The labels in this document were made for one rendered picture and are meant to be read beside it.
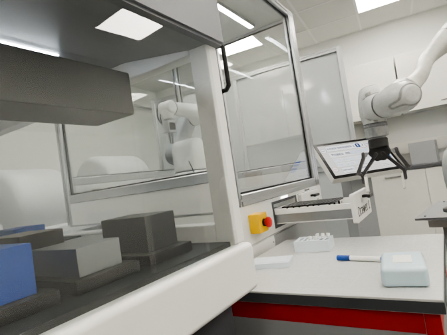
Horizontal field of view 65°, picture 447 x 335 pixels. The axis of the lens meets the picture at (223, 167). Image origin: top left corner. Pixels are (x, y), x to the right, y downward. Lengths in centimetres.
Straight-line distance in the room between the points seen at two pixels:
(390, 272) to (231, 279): 36
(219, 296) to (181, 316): 11
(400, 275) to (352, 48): 468
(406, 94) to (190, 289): 100
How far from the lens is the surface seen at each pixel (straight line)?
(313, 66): 334
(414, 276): 89
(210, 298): 68
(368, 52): 536
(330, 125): 323
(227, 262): 72
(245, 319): 101
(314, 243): 128
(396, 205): 449
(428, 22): 544
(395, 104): 137
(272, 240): 148
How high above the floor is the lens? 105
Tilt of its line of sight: 2 degrees up
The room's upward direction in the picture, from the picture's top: 9 degrees counter-clockwise
